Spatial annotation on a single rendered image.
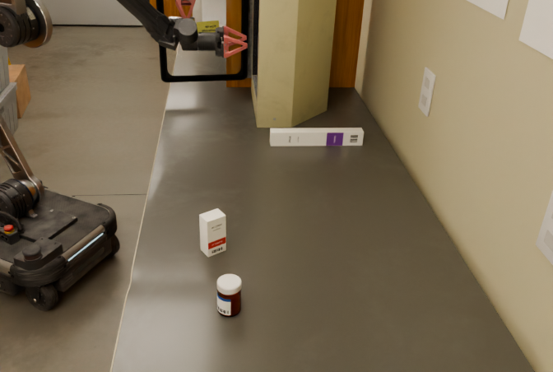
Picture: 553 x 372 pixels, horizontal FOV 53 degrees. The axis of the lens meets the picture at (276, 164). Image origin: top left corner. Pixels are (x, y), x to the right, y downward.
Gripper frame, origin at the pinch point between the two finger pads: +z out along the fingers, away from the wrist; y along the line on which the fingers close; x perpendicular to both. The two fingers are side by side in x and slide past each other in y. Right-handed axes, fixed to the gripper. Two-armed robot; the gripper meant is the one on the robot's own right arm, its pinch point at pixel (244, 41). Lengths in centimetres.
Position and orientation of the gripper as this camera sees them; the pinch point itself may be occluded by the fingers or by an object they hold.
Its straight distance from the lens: 179.7
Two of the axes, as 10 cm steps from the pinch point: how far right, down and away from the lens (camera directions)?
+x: -0.3, 8.9, 4.6
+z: 10.0, -0.1, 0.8
